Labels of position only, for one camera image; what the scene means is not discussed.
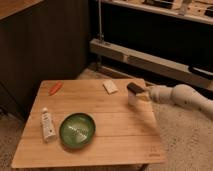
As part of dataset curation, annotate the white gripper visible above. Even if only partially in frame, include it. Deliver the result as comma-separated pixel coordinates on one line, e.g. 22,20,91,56
127,82,162,103

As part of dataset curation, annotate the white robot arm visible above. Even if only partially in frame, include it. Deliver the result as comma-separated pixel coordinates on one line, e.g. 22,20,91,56
127,82,213,121

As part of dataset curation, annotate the white ceramic cup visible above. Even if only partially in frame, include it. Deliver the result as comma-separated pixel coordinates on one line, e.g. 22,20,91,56
128,91,138,106

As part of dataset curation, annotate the wooden table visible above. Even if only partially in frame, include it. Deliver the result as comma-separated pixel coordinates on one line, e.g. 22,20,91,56
12,79,166,169

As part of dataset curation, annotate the metal shelf rack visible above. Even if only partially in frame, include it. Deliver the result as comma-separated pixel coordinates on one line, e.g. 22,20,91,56
89,0,213,91

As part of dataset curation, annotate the orange carrot toy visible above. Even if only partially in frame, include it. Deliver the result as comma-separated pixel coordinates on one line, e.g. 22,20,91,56
49,82,63,96

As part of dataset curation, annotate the white tube of cream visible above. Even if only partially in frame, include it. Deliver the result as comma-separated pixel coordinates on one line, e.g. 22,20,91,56
41,107,56,142

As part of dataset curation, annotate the dark wooden cabinet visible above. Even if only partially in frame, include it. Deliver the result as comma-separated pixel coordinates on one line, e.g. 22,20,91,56
0,0,90,118

